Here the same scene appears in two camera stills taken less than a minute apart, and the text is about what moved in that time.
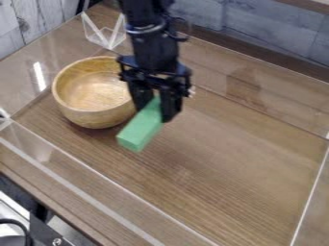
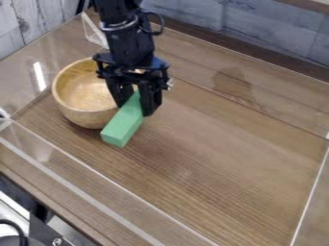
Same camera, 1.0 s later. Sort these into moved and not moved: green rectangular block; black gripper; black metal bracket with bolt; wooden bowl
Moved: green rectangular block; black gripper
Not moved: wooden bowl; black metal bracket with bolt
